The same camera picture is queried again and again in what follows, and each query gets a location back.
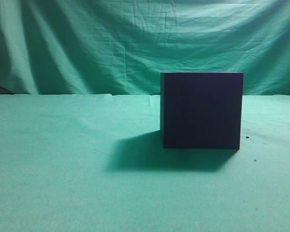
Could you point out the dark blue groove box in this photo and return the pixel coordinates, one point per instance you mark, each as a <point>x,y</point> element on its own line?
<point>201,110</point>

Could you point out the green table cloth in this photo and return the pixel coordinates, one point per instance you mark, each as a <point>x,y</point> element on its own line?
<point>95,163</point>

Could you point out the green backdrop cloth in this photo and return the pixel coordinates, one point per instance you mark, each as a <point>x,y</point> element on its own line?
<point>121,46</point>

